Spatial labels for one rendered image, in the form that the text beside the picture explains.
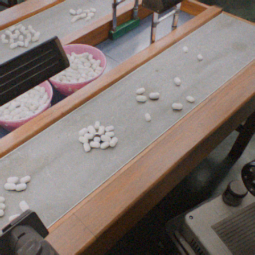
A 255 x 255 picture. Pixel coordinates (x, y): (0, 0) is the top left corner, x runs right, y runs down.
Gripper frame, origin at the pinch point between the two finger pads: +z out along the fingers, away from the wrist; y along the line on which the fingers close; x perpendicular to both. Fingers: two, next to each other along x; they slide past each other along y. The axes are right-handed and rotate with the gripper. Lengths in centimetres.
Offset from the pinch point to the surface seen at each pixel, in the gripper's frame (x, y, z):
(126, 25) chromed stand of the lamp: -26, -99, 56
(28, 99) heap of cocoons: -20, -33, 45
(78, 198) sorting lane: 9.3, -19.3, 8.5
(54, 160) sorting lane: -0.8, -22.4, 20.9
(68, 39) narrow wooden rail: -33, -67, 57
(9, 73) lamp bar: -29.5, -18.5, 0.1
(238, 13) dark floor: 16, -279, 121
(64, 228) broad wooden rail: 10.8, -10.1, 2.6
